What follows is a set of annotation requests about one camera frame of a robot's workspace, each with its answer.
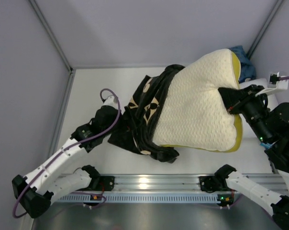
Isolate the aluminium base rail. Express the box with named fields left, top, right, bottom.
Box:
left=58, top=174, right=289, bottom=192

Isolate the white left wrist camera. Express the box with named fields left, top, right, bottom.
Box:
left=103, top=95, right=118, bottom=109

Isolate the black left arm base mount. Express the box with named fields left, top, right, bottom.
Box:
left=91, top=176, right=115, bottom=192

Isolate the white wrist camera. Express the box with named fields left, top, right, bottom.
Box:
left=103, top=95, right=118, bottom=109
left=256, top=72, right=289, bottom=96

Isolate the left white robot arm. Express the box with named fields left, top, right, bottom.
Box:
left=12, top=104, right=121, bottom=219

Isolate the perforated grey cable duct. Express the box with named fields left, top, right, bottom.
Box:
left=58, top=193, right=233, bottom=204

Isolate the crumpled blue shirt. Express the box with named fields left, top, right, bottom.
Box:
left=229, top=46, right=256, bottom=83

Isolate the blue white pillow tag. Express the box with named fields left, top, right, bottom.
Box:
left=260, top=143, right=272, bottom=150

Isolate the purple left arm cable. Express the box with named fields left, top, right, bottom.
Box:
left=12, top=88, right=122, bottom=219

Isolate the cream yellow quilted pillow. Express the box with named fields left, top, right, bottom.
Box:
left=153, top=49, right=243, bottom=152

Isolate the large white pillow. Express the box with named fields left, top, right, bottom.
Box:
left=239, top=78, right=283, bottom=138

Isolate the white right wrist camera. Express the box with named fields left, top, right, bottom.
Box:
left=256, top=72, right=289, bottom=96

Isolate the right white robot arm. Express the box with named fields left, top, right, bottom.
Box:
left=201, top=85, right=289, bottom=230

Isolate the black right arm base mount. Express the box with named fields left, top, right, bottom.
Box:
left=199, top=176, right=228, bottom=193

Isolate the black floral plush pillowcase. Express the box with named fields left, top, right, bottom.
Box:
left=108, top=64, right=185, bottom=163

